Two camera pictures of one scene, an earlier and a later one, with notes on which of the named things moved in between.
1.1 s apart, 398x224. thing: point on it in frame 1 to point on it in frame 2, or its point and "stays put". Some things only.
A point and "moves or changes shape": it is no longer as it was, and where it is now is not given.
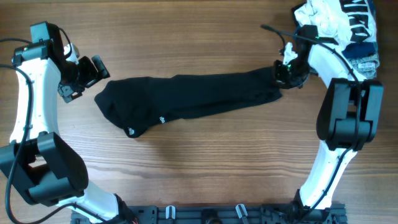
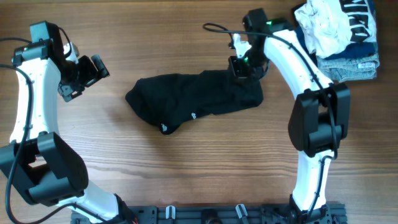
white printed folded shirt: [346, 20] stays put
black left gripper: [92, 76] stays put
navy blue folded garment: [351, 50] stays put
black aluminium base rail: [227, 214] stays put
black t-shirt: [135, 104] moves or changes shape
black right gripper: [280, 81] to [239, 73]
